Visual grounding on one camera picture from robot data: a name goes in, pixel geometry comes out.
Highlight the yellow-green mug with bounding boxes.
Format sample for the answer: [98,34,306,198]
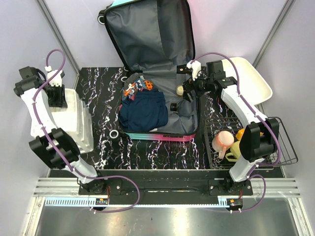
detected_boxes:
[225,141,241,162]

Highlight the white drawer organizer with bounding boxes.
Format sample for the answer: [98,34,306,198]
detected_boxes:
[50,88,94,153]

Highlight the orange-yellow plate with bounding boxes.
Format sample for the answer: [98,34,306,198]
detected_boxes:
[235,128,245,141]

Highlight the pink and teal kids suitcase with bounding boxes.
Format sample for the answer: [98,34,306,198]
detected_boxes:
[97,0,200,142]

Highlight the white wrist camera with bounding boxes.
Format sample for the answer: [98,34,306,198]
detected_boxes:
[45,65,65,87]
[186,60,201,81]

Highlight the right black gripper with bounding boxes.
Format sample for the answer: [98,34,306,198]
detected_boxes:
[182,69,213,103]

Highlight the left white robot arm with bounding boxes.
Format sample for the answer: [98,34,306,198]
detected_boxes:
[14,66,106,195]

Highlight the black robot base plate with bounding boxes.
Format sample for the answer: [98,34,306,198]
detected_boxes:
[77,170,253,196]

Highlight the aluminium rail frame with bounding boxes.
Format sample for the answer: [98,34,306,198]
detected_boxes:
[33,178,300,208]

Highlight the white plastic tray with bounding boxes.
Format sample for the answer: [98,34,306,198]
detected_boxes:
[230,57,273,105]

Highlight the black marble pattern mat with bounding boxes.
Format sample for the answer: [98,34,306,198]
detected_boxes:
[68,66,284,170]

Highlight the gold lid cosmetic jar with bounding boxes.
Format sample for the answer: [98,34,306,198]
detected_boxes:
[176,85,185,97]

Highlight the colourful patterned cloth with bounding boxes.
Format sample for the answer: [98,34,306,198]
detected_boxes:
[122,76,154,100]

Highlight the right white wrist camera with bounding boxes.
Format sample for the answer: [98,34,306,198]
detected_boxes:
[186,60,201,81]

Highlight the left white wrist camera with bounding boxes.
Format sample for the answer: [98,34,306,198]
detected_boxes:
[45,65,65,87]

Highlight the navy blue garment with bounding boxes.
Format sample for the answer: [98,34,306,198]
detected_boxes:
[119,88,168,132]

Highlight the small black jar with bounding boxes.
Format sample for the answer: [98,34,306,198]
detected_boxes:
[170,103,178,112]

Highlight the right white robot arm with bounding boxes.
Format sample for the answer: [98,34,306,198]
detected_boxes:
[182,57,281,195]

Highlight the pink cup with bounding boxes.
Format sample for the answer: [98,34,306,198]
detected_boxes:
[212,131,234,159]

